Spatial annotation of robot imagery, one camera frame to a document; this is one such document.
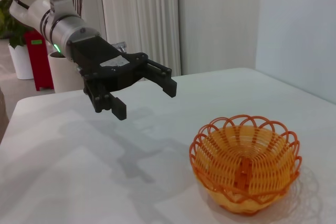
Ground dark thin plant stems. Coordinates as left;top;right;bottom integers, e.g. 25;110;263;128
70;0;85;20

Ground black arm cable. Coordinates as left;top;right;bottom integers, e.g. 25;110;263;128
13;0;32;10

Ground white pleated curtain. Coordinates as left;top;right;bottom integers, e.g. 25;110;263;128
100;0;182;77

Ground orange woven plastic basket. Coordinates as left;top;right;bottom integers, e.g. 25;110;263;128
188;114;302;207

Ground red stand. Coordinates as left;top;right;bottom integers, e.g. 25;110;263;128
24;31;55;91

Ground white plant pot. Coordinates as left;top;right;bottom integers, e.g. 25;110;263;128
7;42;35;80

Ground cream plant pot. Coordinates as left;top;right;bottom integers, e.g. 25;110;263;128
48;51;86;94

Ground green leafy plant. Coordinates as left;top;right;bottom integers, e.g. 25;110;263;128
0;0;28;49

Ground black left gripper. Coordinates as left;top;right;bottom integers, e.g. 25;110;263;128
67;36;178;121

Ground white tablecloth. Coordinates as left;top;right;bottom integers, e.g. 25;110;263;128
0;67;336;224

